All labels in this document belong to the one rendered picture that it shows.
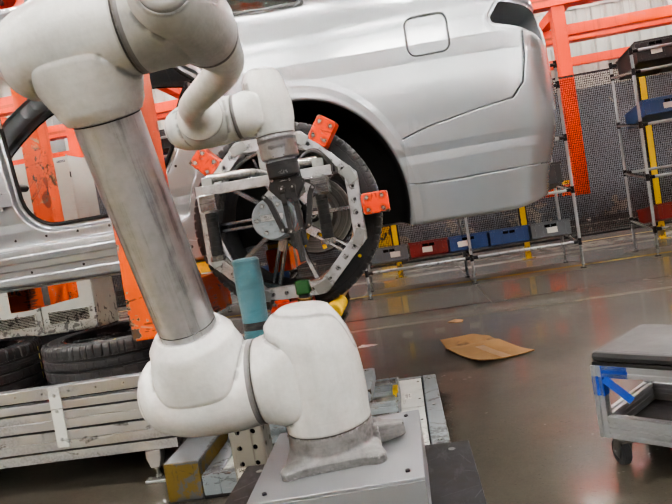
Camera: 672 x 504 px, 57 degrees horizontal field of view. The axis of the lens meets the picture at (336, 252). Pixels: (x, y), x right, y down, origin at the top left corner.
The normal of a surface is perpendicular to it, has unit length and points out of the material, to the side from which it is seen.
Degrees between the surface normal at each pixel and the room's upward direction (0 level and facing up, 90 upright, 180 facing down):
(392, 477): 4
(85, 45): 115
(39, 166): 90
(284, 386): 90
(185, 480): 90
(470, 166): 90
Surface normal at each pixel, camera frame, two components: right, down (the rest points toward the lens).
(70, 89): -0.03, 0.50
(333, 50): -0.10, 0.07
